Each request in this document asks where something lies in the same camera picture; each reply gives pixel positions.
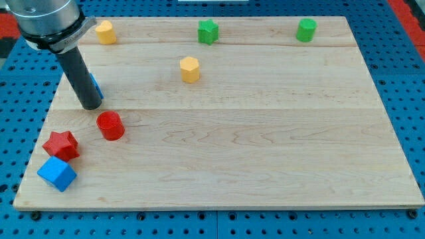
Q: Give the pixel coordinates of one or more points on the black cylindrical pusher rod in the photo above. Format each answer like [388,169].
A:
[79,78]

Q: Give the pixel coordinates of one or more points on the yellow hexagon block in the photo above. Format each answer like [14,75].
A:
[190,69]

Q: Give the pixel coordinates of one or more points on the blue block behind rod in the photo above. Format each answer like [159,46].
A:
[96,86]

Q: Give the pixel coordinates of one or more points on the red cylinder block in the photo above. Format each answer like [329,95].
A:
[110,125]

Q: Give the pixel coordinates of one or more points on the red star block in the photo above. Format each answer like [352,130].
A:
[62,145]

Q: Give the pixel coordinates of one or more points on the yellow heart block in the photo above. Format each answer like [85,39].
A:
[105,33]

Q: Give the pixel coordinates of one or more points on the blue cube block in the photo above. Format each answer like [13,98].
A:
[57,173]

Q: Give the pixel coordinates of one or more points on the wooden board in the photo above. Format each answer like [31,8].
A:
[272,123]

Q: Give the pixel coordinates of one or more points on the green star block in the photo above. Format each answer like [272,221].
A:
[207,32]

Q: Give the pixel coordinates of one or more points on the green cylinder block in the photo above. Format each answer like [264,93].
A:
[306,30]

